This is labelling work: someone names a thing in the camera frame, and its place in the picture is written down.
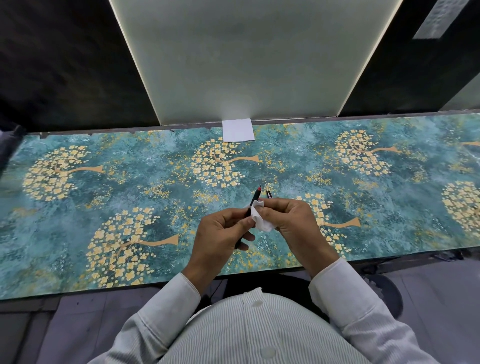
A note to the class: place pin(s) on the person's right hand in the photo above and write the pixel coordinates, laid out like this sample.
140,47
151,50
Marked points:
303,232

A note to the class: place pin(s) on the person's left hand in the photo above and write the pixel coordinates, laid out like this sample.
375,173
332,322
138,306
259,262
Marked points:
213,243

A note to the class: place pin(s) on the white paper square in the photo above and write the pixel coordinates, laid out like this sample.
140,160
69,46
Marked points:
262,221
238,130

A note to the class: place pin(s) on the black pen cap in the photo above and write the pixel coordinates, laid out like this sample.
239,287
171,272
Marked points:
268,194

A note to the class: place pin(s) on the person's right forearm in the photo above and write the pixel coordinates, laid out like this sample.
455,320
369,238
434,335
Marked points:
367,322

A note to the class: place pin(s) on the person's left forearm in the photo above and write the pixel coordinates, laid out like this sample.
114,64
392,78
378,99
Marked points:
157,330

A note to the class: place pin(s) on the person's striped shirt torso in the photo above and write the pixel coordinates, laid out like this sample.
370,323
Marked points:
255,333

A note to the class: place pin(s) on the black waste bin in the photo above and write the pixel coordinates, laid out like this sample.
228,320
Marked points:
388,296

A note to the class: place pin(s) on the teal floral table cover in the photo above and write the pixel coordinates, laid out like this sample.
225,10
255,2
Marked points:
75,210

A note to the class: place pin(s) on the frosted white light panel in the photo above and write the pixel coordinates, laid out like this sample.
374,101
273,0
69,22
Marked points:
243,56
465,93

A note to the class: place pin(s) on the black wrapped metal frame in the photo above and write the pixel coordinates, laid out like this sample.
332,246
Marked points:
11,146

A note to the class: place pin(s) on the grey wall sticker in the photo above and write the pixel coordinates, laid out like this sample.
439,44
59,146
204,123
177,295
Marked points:
440,18

